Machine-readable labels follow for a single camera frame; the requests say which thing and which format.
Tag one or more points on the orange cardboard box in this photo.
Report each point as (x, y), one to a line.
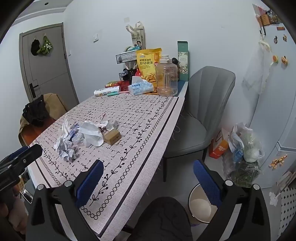
(218, 148)

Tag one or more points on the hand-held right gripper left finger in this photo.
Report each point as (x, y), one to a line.
(90, 183)

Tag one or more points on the blue tissue pack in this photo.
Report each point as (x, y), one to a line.
(141, 88)

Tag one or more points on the grey door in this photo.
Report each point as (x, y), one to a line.
(50, 69)

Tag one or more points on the long colourful fridge magnet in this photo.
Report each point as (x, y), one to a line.
(278, 161)

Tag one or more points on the small cardboard box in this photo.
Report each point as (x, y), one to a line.
(112, 136)

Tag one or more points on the white light switch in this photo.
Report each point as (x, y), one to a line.
(95, 38)

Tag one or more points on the white printed roll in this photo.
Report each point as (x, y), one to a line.
(106, 91)

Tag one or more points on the red round object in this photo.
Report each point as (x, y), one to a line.
(138, 73)

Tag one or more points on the person's dark trouser leg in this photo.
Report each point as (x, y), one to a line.
(164, 220)

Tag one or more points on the black hanging hat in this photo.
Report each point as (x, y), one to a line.
(34, 47)

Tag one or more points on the white filled plastic bag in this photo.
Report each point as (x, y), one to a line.
(249, 143)

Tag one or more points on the clear plastic water jug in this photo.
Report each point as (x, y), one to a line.
(166, 78)

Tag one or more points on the flat red box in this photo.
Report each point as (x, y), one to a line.
(112, 84)

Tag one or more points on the white refrigerator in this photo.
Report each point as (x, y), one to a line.
(275, 104)

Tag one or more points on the burger fridge magnet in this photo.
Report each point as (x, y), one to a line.
(274, 58)

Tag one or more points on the printed paper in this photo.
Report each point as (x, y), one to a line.
(67, 150)

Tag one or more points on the green hanging cloth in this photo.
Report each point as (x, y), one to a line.
(46, 47)

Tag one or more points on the orange chair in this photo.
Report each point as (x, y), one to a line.
(32, 135)

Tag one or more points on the yellow snack bag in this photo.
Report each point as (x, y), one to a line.
(148, 67)

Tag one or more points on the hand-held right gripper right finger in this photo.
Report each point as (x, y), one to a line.
(207, 183)

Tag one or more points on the white trash bin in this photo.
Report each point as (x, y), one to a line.
(201, 206)

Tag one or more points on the white tote bag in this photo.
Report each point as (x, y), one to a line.
(137, 37)

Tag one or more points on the tall green box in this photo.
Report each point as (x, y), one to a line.
(183, 60)

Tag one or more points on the person's left hand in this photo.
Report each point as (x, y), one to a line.
(19, 215)

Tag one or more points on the diamond patterned white sheet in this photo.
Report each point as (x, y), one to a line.
(288, 213)

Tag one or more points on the small clear plastic packaging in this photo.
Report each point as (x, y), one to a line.
(108, 125)

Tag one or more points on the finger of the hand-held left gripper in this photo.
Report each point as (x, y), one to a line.
(15, 151)
(33, 151)

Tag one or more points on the patterned white tablecloth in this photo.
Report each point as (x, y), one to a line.
(129, 120)

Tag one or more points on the yellow figure fridge magnet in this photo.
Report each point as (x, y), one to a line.
(284, 60)

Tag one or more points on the black cloth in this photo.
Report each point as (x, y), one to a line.
(35, 111)

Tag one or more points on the green marker pen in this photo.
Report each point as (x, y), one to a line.
(114, 93)

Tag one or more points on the white mesh bag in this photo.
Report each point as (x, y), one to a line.
(256, 69)

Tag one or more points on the brown storage basket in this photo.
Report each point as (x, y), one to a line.
(268, 19)

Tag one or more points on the grey upholstered chair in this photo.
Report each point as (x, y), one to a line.
(208, 97)

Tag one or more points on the blue table mat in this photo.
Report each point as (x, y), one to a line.
(182, 89)

